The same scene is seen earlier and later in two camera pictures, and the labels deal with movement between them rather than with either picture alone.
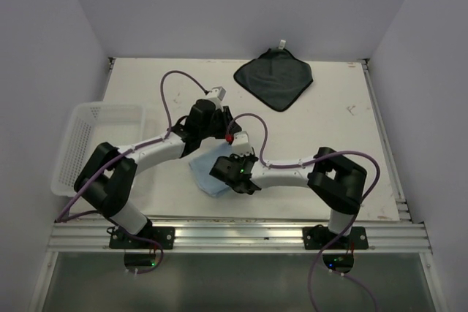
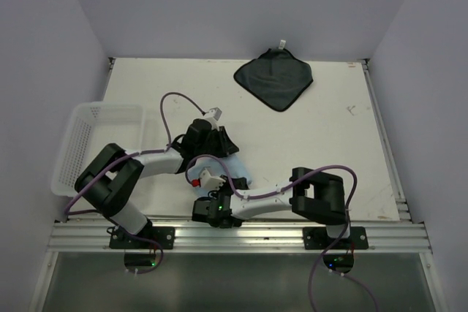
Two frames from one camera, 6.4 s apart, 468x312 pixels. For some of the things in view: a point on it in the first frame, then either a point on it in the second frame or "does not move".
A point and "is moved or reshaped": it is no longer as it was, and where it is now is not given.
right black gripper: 237,158 -> 240,183
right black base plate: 319,237 does not move
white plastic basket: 90,126 does not move
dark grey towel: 277,77 does not move
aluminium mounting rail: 239,237 does not move
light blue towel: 202,166 is moved or reshaped
